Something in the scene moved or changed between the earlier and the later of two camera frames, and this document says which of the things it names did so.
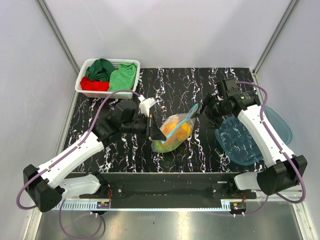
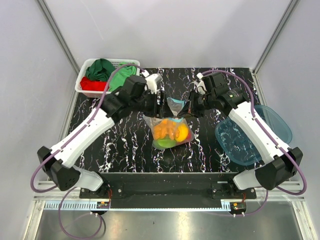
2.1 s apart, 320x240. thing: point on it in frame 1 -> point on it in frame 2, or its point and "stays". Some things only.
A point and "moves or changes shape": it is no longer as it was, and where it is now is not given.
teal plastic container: [279, 124] stays
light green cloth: [123, 78] stays
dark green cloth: [100, 70] stays
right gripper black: [210, 99] -> [190, 106]
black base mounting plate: [171, 189] stays
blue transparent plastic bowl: [238, 142] stays
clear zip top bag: [177, 128] moves or changes shape
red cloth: [94, 85] stays
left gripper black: [152, 132] -> [158, 111]
